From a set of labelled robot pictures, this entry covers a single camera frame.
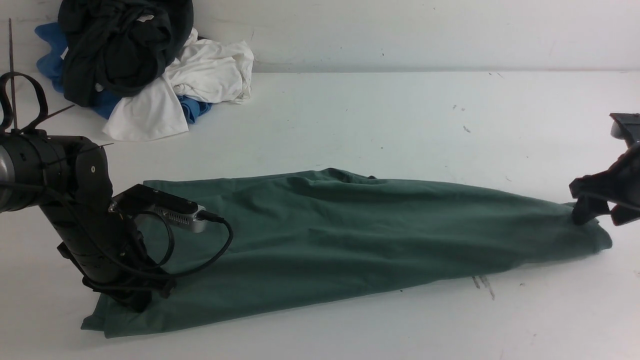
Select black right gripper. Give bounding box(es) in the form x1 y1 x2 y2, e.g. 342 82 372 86
569 142 640 227

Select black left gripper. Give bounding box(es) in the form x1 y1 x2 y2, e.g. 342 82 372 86
40 136 176 313

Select green long sleeve shirt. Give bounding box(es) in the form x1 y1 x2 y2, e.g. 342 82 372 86
81 168 612 338

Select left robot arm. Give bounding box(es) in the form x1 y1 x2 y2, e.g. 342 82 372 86
0 69 176 312

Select blue crumpled garment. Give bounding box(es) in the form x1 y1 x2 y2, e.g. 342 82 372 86
34 22 213 125

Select black crumpled garment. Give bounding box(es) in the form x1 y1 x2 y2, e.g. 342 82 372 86
58 0 194 107

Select white crumpled garment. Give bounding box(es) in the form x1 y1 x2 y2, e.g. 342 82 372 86
102 29 255 142

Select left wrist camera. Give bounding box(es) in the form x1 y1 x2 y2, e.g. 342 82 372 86
109 184 207 234

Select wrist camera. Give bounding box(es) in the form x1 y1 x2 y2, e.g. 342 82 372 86
609 112 640 149
109 184 207 234

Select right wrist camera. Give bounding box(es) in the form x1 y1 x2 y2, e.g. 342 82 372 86
609 112 640 149

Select black left camera cable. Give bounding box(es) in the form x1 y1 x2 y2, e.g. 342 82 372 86
80 210 235 296

